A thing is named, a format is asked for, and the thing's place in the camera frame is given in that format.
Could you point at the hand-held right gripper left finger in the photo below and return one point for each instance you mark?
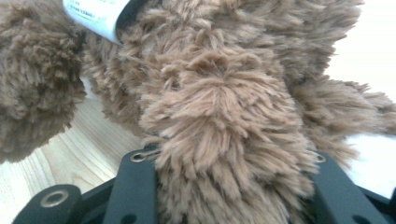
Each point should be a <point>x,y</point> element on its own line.
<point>134,186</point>

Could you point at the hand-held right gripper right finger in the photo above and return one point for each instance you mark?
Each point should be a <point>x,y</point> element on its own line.
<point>339,193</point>

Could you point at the brown teddy bear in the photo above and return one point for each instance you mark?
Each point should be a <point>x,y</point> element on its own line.
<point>218,93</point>

